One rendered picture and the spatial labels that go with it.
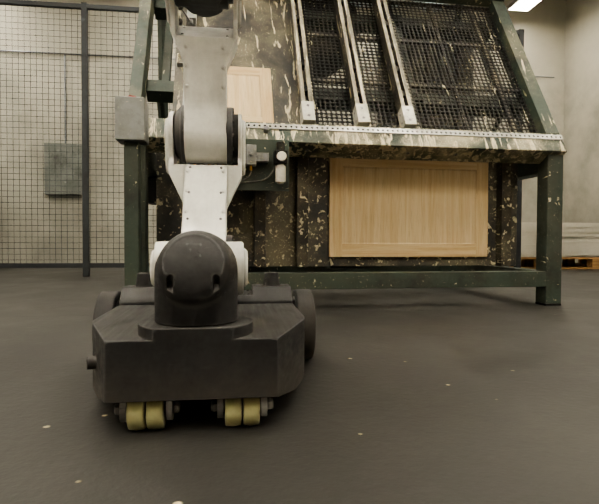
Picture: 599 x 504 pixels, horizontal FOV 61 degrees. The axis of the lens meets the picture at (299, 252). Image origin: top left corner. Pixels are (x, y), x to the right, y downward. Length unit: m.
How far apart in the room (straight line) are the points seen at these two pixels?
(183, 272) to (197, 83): 0.57
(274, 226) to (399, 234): 0.68
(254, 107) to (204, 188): 1.40
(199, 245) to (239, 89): 1.87
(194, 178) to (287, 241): 1.45
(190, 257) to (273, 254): 1.79
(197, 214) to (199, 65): 0.36
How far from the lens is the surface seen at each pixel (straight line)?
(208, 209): 1.22
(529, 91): 3.21
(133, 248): 2.24
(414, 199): 2.83
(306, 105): 2.59
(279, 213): 2.66
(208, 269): 0.88
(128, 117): 2.27
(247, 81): 2.75
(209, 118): 1.29
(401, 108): 2.73
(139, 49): 2.86
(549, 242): 2.94
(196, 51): 1.32
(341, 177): 2.72
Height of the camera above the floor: 0.34
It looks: 1 degrees down
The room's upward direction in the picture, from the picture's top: straight up
